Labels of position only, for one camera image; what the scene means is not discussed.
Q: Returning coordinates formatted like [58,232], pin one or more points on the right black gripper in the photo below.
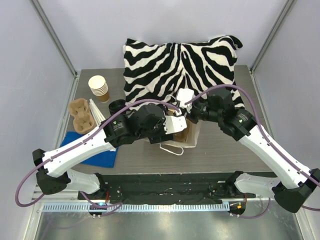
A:
[192,118]

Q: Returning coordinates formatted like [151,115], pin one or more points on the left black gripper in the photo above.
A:
[160,137]

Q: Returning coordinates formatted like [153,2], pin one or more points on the brown paper takeout bag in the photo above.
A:
[177,148]

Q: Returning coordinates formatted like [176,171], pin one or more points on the single cardboard cup carrier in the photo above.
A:
[181,136]

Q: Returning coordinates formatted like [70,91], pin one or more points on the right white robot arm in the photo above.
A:
[293,182]

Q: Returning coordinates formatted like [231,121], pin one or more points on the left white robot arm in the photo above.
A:
[55,172]

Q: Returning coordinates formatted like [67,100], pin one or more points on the stack of black lids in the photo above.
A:
[116,105]

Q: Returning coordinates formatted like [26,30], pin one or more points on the white paper straws bundle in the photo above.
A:
[96,113]

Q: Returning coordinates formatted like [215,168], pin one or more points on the zebra print pillow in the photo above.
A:
[158,71]

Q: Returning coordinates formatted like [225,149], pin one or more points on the stack of paper cups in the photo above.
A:
[99,88]

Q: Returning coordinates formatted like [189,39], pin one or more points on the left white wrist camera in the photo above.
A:
[174,123]

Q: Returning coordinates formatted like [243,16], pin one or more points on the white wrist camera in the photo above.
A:
[184,95]
[174,123]

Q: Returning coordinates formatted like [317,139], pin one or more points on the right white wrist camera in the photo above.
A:
[184,95]

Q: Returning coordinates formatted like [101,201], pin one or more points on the white slotted cable duct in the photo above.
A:
[130,208]

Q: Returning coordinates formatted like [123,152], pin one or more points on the aluminium frame rail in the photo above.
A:
[64,196]

